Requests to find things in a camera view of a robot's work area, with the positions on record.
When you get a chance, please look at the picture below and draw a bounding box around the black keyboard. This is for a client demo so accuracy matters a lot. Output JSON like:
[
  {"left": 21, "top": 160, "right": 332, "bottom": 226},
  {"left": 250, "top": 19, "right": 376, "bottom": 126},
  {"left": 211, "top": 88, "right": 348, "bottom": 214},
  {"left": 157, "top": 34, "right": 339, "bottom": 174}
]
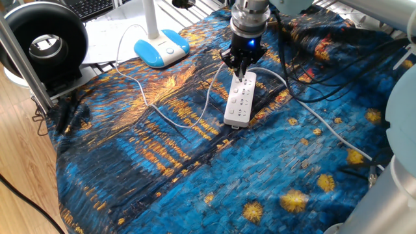
[{"left": 63, "top": 0, "right": 115, "bottom": 22}]

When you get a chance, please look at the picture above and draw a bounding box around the aluminium frame beam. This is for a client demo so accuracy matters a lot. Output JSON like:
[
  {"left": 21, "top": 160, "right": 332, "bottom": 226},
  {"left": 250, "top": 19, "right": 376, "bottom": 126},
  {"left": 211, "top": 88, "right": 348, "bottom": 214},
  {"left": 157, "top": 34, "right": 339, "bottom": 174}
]
[{"left": 0, "top": 12, "right": 55, "bottom": 115}]

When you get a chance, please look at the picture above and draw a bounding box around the white paper sheet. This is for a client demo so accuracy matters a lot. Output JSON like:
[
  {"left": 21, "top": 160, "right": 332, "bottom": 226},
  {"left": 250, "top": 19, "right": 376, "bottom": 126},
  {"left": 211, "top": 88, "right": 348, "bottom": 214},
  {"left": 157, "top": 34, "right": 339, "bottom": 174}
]
[{"left": 80, "top": 0, "right": 183, "bottom": 66}]

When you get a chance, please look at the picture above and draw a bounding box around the starry night painted tablecloth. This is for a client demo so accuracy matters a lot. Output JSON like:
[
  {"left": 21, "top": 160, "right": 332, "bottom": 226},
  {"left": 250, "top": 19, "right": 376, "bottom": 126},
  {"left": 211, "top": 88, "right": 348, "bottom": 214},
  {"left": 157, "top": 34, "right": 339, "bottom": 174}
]
[{"left": 45, "top": 3, "right": 416, "bottom": 234}]

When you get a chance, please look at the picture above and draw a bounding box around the white power strip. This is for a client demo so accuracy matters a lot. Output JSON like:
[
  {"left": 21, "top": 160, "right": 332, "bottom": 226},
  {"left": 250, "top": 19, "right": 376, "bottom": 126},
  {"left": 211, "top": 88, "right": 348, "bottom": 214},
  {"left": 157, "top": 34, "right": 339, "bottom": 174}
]
[{"left": 223, "top": 71, "right": 258, "bottom": 130}]

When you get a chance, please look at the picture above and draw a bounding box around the blue and white desk lamp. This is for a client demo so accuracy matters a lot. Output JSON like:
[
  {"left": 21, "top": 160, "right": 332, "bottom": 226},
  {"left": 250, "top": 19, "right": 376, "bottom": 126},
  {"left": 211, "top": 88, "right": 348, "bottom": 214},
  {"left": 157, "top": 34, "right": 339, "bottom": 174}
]
[{"left": 133, "top": 0, "right": 191, "bottom": 70}]

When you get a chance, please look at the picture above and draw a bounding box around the black round duct fan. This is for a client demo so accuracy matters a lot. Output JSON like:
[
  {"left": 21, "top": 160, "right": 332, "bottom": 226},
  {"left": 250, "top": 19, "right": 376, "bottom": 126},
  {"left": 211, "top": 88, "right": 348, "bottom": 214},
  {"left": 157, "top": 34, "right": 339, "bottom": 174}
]
[{"left": 0, "top": 1, "right": 90, "bottom": 89}]

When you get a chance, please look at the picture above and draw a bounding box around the white lamp power cord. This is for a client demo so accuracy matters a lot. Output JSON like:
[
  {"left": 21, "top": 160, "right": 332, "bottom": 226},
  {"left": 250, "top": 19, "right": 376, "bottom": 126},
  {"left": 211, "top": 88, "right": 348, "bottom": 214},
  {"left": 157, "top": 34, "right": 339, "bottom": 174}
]
[{"left": 114, "top": 23, "right": 242, "bottom": 129}]

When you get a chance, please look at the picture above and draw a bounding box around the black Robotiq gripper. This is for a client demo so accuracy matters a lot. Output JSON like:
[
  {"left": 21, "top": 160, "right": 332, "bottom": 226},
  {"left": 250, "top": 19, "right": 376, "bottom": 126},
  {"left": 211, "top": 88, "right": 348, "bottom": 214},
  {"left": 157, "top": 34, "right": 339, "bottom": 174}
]
[{"left": 220, "top": 31, "right": 268, "bottom": 83}]

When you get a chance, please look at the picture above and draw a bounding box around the white power strip cable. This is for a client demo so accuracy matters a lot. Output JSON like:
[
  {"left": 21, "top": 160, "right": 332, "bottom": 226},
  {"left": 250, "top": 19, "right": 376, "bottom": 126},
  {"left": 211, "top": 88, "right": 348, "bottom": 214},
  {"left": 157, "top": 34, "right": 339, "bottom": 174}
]
[{"left": 248, "top": 66, "right": 385, "bottom": 171}]

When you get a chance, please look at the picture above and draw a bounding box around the black floor cable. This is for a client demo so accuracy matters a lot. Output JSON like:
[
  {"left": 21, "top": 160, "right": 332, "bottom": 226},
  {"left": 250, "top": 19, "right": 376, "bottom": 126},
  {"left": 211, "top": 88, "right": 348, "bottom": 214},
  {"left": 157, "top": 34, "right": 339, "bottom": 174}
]
[{"left": 0, "top": 173, "right": 66, "bottom": 234}]

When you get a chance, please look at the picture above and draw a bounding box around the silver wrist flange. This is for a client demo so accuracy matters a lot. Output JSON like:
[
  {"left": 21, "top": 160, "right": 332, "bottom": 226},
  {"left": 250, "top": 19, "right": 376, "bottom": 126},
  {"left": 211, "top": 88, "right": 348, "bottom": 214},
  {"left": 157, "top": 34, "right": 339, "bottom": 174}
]
[{"left": 229, "top": 0, "right": 272, "bottom": 40}]

